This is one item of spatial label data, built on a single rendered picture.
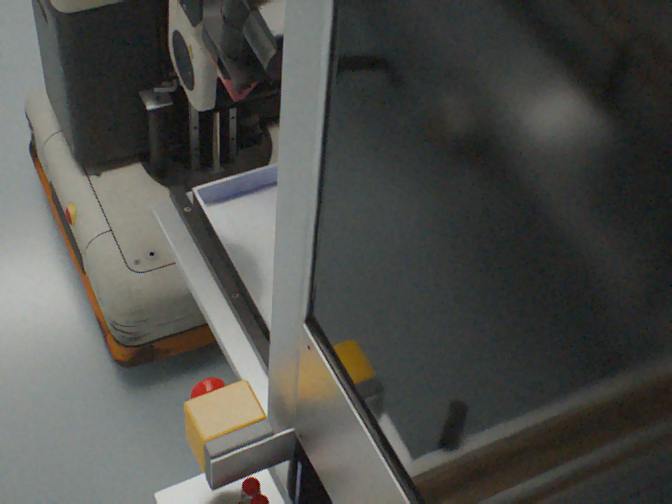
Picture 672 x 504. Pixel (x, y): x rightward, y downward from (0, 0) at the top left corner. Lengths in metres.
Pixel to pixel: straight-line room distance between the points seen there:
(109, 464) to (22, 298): 0.46
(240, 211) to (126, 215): 0.82
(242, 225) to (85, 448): 0.95
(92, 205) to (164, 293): 0.26
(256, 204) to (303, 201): 0.63
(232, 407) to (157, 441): 1.18
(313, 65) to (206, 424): 0.48
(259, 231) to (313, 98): 0.70
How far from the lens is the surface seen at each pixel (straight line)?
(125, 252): 2.32
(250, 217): 1.57
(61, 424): 2.44
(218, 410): 1.21
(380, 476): 1.01
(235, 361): 1.43
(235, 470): 1.23
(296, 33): 0.86
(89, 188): 2.43
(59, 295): 2.62
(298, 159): 0.93
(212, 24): 1.39
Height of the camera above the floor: 2.06
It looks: 50 degrees down
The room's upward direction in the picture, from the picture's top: 6 degrees clockwise
